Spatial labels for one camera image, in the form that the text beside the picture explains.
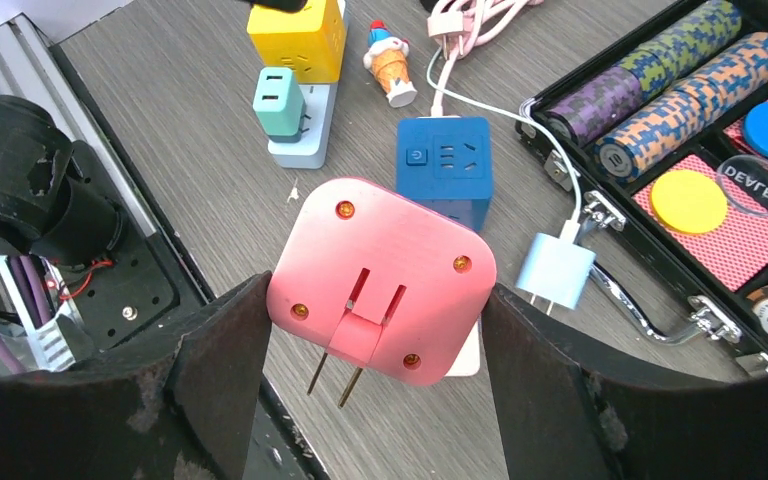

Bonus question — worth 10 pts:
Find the black poker chip case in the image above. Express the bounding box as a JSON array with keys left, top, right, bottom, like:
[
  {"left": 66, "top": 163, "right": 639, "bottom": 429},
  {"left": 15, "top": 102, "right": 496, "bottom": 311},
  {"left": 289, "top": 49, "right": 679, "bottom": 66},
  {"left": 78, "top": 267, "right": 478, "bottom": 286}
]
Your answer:
[{"left": 516, "top": 1, "right": 768, "bottom": 376}]

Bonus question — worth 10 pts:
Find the yellow cube adapter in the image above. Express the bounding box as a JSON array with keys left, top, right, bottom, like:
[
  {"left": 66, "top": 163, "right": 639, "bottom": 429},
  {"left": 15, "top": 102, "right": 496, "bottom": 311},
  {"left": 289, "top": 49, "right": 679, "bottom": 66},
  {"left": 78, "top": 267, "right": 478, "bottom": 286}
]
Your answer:
[{"left": 247, "top": 0, "right": 346, "bottom": 84}]

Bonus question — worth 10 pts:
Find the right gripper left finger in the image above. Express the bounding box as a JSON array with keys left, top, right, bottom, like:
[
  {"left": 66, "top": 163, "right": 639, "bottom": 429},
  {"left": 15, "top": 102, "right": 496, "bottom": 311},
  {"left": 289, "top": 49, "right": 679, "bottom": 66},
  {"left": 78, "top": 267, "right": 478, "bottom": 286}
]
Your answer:
[{"left": 0, "top": 273, "right": 271, "bottom": 479}]

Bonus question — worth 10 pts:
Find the small cone figurine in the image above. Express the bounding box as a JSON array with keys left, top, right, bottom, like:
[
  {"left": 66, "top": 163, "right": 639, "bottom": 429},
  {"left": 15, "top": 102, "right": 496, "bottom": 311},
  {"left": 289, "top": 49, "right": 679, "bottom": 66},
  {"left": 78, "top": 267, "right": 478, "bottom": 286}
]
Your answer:
[{"left": 362, "top": 20, "right": 417, "bottom": 108}]

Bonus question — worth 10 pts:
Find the clear dealer button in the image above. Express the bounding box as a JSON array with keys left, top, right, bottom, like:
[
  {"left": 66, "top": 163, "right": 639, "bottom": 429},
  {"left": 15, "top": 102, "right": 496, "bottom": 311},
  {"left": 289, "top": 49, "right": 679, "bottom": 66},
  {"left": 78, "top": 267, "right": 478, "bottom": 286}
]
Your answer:
[{"left": 715, "top": 154, "right": 768, "bottom": 217}]

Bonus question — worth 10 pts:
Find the blue cube socket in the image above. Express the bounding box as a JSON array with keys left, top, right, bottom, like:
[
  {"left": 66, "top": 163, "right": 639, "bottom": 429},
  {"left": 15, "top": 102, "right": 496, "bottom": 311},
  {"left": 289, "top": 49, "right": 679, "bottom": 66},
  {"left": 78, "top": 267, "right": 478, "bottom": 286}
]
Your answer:
[{"left": 395, "top": 116, "right": 494, "bottom": 232}]

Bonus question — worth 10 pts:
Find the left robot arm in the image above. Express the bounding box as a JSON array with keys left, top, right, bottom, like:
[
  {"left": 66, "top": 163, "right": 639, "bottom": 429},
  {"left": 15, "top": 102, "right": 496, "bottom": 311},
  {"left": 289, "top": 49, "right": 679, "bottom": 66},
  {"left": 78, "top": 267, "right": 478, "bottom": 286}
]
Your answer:
[{"left": 0, "top": 95, "right": 180, "bottom": 371}]

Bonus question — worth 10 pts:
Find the light blue power strip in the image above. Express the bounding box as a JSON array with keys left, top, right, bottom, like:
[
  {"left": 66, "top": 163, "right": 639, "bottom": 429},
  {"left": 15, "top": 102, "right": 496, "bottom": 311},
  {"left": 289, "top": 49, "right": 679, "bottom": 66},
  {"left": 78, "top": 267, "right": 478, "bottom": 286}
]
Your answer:
[{"left": 267, "top": 0, "right": 349, "bottom": 170}]

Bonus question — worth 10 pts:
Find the yellow round chip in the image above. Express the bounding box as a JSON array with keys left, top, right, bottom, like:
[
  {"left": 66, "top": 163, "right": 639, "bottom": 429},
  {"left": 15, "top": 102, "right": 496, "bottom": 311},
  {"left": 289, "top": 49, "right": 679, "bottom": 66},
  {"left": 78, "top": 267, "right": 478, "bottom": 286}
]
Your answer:
[{"left": 650, "top": 170, "right": 729, "bottom": 235}]

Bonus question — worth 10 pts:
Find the pink coiled cable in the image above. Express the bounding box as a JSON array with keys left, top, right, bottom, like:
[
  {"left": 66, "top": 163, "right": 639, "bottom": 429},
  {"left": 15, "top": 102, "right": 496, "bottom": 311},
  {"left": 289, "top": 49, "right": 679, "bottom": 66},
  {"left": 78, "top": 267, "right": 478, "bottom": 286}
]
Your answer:
[{"left": 426, "top": 0, "right": 544, "bottom": 117}]

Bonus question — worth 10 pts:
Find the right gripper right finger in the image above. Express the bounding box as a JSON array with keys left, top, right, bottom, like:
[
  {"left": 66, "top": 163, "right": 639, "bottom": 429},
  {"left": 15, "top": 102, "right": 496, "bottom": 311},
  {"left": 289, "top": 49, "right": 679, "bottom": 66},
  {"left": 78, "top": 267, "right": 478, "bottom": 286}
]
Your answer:
[{"left": 482, "top": 285, "right": 768, "bottom": 479}]

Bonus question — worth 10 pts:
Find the pink square adapter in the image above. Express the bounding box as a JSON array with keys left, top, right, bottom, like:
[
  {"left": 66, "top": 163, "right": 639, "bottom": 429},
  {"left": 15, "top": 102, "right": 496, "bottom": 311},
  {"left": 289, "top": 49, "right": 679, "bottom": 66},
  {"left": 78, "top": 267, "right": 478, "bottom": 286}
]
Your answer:
[{"left": 266, "top": 178, "right": 497, "bottom": 386}]

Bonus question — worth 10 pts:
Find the light blue usb charger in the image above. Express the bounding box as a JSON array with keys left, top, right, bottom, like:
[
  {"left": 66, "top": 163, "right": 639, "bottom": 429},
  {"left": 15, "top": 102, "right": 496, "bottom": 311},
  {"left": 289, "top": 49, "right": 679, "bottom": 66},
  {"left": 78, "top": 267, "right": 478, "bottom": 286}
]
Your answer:
[{"left": 515, "top": 233, "right": 596, "bottom": 310}]

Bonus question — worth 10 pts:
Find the teal small cube adapter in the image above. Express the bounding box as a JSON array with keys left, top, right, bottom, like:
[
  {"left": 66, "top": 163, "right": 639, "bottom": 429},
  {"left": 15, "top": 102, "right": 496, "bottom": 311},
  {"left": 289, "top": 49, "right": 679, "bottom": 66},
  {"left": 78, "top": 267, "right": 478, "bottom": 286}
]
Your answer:
[{"left": 252, "top": 67, "right": 306, "bottom": 143}]

